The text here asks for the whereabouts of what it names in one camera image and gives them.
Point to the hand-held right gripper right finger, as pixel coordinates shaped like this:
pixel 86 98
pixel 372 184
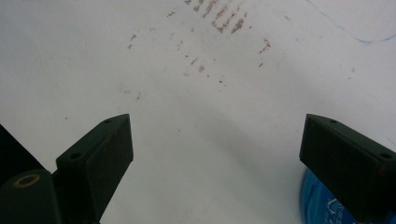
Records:
pixel 345 168

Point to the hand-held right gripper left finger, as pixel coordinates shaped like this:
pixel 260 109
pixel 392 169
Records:
pixel 102 161

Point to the blue liquid bottle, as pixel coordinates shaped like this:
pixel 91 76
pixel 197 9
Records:
pixel 317 202

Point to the white paper sheet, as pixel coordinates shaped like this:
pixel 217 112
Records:
pixel 199 93

